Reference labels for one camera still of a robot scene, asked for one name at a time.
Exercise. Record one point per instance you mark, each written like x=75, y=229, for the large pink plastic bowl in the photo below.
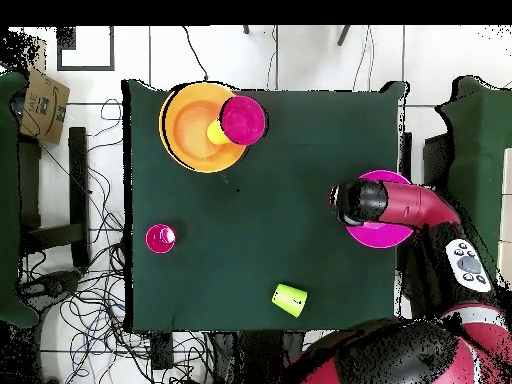
x=380, y=236

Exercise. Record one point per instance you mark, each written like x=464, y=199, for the green plastic cup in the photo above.
x=288, y=300

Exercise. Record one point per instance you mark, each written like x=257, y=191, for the small red plastic bowl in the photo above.
x=243, y=120

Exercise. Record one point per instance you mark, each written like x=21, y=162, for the yellow plastic cup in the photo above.
x=216, y=134

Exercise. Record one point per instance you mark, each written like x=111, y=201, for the large orange plastic bowl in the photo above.
x=188, y=128

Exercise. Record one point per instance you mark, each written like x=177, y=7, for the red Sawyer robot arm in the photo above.
x=420, y=204

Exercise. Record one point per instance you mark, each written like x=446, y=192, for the black computer tower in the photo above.
x=438, y=160

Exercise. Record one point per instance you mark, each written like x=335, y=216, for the dark green tablecloth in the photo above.
x=260, y=240

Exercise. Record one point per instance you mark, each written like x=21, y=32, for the green cloth covered side table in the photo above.
x=8, y=200
x=480, y=140

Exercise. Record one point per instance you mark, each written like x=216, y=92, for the red plastic cup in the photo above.
x=156, y=242

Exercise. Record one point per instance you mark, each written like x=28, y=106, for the printed cardboard box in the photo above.
x=44, y=108

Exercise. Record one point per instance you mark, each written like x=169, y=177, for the plain cardboard box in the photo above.
x=38, y=56

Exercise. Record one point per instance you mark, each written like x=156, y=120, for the dark wooden stool frame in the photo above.
x=78, y=180
x=407, y=148

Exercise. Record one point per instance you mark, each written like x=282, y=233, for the black square frame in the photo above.
x=58, y=60

